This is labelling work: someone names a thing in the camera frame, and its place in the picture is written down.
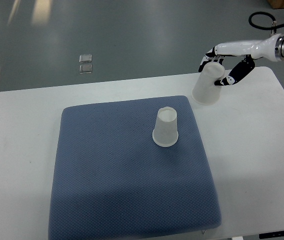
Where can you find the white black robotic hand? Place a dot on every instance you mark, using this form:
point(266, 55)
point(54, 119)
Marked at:
point(271, 49)

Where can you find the white paper cup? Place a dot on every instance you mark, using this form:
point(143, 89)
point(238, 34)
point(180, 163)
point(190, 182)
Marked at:
point(165, 132)
point(205, 92)

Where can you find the white paper cup on mat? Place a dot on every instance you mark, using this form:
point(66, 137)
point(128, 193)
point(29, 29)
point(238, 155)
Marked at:
point(165, 132)

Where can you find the black table control panel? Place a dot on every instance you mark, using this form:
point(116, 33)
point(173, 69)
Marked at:
point(270, 235)

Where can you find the upper floor plate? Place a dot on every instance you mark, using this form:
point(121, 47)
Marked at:
point(85, 58)

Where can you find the floor plate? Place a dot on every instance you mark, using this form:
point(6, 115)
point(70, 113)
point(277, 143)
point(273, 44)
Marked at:
point(85, 68)
point(85, 58)

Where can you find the lower floor plate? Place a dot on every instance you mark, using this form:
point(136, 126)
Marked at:
point(85, 68)

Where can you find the blue textured mat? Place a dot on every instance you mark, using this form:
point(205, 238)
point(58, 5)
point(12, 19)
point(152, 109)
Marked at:
point(112, 181)

